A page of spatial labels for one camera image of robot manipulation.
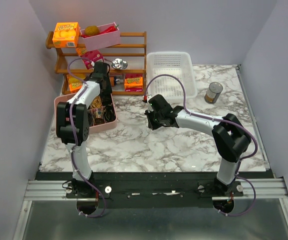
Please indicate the rolled dark gold-print tie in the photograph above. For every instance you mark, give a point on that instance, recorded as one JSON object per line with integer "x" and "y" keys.
{"x": 109, "y": 113}

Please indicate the pink divided organizer box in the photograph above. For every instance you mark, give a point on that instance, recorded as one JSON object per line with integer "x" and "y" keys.
{"x": 92, "y": 129}

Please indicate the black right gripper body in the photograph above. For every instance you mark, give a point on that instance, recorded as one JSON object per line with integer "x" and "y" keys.
{"x": 154, "y": 119}

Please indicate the orange cylindrical bottle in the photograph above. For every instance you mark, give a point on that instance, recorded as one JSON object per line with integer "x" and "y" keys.
{"x": 115, "y": 80}

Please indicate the rolled colourful pop-art tie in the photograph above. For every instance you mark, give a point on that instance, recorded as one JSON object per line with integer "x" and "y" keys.
{"x": 98, "y": 116}

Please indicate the white plastic basket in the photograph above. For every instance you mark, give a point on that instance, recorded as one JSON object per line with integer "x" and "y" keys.
{"x": 173, "y": 70}

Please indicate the rolled black patterned tie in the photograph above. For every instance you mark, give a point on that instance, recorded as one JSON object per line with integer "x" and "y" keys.
{"x": 90, "y": 119}

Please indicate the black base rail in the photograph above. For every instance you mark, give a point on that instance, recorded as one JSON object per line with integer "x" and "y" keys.
{"x": 154, "y": 189}

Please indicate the red chili pepper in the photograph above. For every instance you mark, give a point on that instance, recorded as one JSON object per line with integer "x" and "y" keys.
{"x": 108, "y": 30}

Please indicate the silver metal scoop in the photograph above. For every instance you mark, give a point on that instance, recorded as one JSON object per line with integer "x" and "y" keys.
{"x": 118, "y": 63}

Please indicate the brown round sponge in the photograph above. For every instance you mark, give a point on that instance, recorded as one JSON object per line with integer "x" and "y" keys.
{"x": 91, "y": 31}

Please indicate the pink sponge box middle shelf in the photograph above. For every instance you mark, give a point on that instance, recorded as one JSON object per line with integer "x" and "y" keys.
{"x": 89, "y": 56}

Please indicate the orange Scrub Daddy box top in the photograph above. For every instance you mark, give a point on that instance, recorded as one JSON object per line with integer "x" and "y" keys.
{"x": 66, "y": 35}

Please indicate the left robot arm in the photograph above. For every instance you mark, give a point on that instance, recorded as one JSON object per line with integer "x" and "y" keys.
{"x": 72, "y": 124}

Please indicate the pink rectangular tray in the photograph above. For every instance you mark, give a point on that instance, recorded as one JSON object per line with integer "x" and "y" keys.
{"x": 104, "y": 40}

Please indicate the orange Scrub Daddy box bottom left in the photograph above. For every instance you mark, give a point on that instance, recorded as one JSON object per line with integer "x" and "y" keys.
{"x": 75, "y": 84}

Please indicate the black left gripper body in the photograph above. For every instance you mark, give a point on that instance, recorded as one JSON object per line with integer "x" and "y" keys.
{"x": 108, "y": 90}

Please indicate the metal tin can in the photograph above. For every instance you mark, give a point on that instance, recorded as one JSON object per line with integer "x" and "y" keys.
{"x": 213, "y": 92}

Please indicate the orange scrub daddy box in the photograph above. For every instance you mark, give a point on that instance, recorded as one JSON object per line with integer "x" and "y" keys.
{"x": 66, "y": 35}
{"x": 75, "y": 84}

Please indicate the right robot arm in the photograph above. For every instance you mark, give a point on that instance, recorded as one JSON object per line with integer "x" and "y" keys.
{"x": 231, "y": 141}

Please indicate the rolled gold tie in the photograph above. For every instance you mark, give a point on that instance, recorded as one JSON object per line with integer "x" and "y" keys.
{"x": 96, "y": 103}

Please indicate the wooden shelf rack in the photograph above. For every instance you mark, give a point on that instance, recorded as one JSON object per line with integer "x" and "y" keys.
{"x": 72, "y": 64}

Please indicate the orange Scrub Mommy box bottom right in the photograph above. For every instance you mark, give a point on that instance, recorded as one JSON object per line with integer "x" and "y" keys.
{"x": 133, "y": 82}

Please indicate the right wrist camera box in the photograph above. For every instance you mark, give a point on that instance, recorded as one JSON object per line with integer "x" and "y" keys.
{"x": 149, "y": 106}

